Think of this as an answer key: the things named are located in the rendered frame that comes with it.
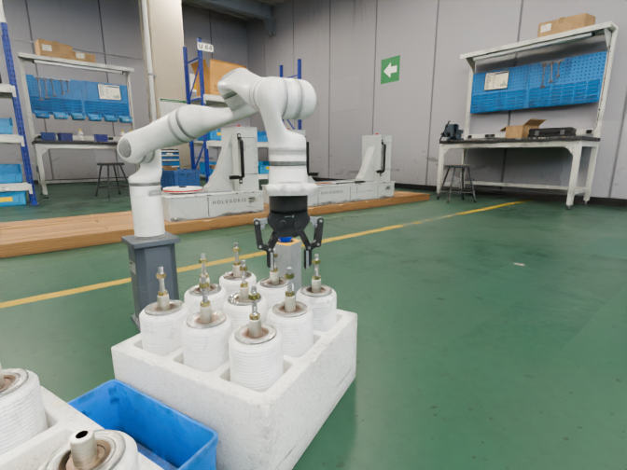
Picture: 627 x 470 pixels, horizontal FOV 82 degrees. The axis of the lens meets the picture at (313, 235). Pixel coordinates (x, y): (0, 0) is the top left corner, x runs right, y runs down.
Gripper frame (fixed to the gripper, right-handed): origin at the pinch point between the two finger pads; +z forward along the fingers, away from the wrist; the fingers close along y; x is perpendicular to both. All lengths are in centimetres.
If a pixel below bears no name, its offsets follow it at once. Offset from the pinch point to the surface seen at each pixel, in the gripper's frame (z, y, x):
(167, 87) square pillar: -139, 145, -637
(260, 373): 15.1, 6.6, 14.1
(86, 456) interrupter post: 9.1, 24.7, 34.6
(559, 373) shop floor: 35, -72, -3
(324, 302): 11.2, -8.2, -4.6
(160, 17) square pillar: -249, 147, -635
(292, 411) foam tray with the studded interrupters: 23.1, 1.3, 14.3
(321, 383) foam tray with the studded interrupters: 24.6, -5.7, 5.3
